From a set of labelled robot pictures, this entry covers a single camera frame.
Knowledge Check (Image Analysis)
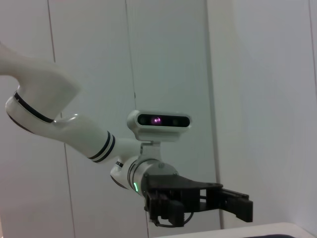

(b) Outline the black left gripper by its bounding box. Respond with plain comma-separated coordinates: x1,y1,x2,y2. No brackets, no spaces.
138,174,254,228

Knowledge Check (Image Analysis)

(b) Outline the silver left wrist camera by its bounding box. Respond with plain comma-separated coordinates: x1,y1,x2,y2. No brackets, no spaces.
127,110,193,162

